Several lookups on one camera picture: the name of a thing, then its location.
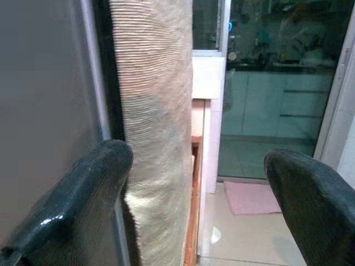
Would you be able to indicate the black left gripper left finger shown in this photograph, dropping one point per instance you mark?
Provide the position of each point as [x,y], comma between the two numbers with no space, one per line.
[69,199]

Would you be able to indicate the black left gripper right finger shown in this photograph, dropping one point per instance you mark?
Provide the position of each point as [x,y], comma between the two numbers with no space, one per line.
[319,210]

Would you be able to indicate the grey steel fridge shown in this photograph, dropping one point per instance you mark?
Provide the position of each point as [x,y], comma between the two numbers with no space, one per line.
[41,83]

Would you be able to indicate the pink floor mat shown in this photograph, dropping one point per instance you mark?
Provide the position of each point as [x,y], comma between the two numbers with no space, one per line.
[249,198]

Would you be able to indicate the green glass sliding door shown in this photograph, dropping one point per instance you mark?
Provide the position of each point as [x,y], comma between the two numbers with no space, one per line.
[277,110]

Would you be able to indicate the wooden wine rack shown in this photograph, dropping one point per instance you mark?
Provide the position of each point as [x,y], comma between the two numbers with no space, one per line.
[194,221]

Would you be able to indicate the beige ribbed fabric cover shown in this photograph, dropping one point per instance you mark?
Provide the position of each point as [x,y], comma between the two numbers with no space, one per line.
[155,83]

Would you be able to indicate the white side counter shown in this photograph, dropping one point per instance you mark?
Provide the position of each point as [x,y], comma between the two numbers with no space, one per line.
[208,77]

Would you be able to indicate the white door frame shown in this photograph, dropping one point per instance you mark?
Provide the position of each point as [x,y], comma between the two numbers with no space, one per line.
[338,110]

